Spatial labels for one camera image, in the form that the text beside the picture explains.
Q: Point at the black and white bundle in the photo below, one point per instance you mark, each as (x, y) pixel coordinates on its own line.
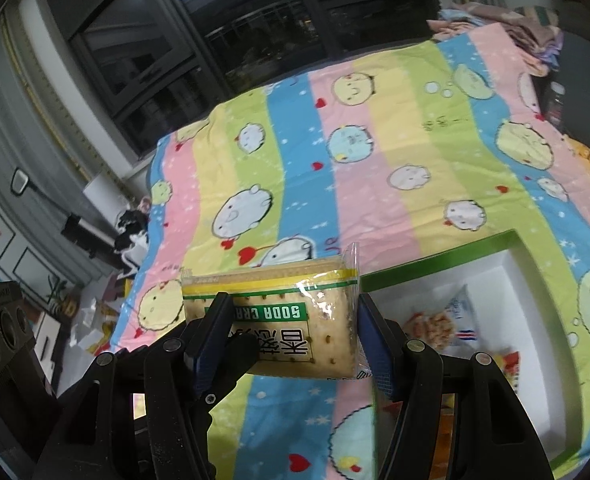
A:
(131, 240)

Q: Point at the orange snack packet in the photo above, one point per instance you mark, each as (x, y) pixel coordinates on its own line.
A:
(446, 432)

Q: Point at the pile of clothes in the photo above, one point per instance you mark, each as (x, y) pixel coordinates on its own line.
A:
(515, 25)

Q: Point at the blue white snack packet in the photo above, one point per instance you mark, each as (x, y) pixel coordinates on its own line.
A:
(450, 325)

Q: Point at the white box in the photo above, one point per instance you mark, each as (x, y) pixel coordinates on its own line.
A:
(102, 191)

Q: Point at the black speaker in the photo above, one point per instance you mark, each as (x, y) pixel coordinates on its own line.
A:
(5, 330)

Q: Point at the red snack packet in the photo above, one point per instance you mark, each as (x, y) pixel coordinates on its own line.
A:
(508, 362)

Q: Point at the dark window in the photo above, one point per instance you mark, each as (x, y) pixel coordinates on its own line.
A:
(150, 60)

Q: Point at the yellow snack packet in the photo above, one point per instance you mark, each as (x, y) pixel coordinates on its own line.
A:
(587, 155)

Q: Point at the dark bottle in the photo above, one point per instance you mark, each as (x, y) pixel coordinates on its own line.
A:
(556, 105)

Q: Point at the printed blanket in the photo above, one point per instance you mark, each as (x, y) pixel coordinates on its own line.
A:
(375, 135)

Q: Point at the white plastic bag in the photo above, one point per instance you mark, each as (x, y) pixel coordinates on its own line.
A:
(95, 327)

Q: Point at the green cardboard box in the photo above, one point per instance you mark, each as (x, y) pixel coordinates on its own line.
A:
(525, 310)

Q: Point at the soda cracker packet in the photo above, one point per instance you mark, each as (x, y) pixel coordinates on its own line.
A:
(285, 305)

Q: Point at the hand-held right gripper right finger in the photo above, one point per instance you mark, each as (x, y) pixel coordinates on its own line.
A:
(375, 350)

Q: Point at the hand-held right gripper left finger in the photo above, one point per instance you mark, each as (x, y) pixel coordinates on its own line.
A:
(207, 355)

